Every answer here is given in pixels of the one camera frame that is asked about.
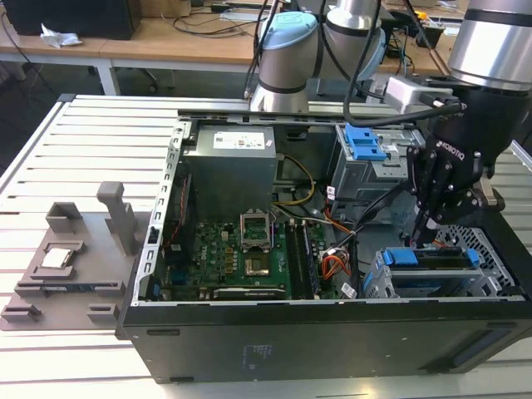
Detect yellow black wire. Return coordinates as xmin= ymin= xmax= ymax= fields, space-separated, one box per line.
xmin=274 ymin=155 xmax=316 ymax=206

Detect grey power supply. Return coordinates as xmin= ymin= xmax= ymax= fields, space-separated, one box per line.
xmin=182 ymin=124 xmax=278 ymax=209

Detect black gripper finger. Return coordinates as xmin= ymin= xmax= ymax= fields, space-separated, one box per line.
xmin=406 ymin=144 xmax=438 ymax=248
xmin=423 ymin=159 xmax=480 ymax=247

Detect black sleeved wire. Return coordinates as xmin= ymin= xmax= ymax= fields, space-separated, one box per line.
xmin=348 ymin=181 xmax=416 ymax=247

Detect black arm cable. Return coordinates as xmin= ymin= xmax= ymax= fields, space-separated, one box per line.
xmin=244 ymin=0 xmax=278 ymax=99

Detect blue hanging cable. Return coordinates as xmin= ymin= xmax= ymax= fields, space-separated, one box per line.
xmin=397 ymin=23 xmax=416 ymax=78

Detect hard disk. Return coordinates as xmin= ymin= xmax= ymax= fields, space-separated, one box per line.
xmin=383 ymin=245 xmax=480 ymax=293

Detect black graphics card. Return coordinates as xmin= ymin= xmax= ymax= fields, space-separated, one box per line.
xmin=212 ymin=286 xmax=288 ymax=302

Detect orange red wire bundle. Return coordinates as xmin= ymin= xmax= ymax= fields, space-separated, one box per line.
xmin=322 ymin=247 xmax=354 ymax=277

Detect CPU socket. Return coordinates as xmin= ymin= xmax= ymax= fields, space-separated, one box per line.
xmin=243 ymin=255 xmax=272 ymax=279

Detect green motherboard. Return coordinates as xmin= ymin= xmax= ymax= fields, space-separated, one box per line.
xmin=160 ymin=215 xmax=333 ymax=301

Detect black PC case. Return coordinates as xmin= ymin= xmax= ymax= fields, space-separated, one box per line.
xmin=115 ymin=108 xmax=532 ymax=386

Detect silver CPU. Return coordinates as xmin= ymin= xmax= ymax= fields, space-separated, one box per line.
xmin=40 ymin=247 xmax=76 ymax=270

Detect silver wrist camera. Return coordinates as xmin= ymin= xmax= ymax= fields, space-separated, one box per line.
xmin=385 ymin=76 xmax=431 ymax=114

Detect grey side wrist camera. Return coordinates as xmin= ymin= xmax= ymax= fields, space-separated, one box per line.
xmin=477 ymin=178 xmax=506 ymax=214

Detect metal disk bay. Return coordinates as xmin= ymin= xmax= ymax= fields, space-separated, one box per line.
xmin=360 ymin=224 xmax=525 ymax=300

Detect grey parts rack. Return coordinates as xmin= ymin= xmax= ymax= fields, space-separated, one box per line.
xmin=0 ymin=181 xmax=145 ymax=332

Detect metal drive cage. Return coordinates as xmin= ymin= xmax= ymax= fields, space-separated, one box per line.
xmin=333 ymin=122 xmax=429 ymax=211

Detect blue drive latch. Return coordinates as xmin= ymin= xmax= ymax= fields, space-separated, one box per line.
xmin=344 ymin=123 xmax=386 ymax=161

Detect metal socket cover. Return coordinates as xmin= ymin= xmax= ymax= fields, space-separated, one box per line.
xmin=239 ymin=210 xmax=273 ymax=253

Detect black case fan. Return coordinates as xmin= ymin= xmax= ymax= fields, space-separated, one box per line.
xmin=164 ymin=172 xmax=195 ymax=267

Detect crumpled white paper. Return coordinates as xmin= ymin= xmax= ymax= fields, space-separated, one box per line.
xmin=39 ymin=22 xmax=83 ymax=47

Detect small black box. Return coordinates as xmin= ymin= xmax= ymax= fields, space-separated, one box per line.
xmin=415 ymin=22 xmax=445 ymax=49

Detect black camera cable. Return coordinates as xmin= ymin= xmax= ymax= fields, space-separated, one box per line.
xmin=319 ymin=0 xmax=465 ymax=130

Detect wooden desk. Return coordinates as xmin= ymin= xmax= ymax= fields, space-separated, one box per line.
xmin=0 ymin=0 xmax=532 ymax=88

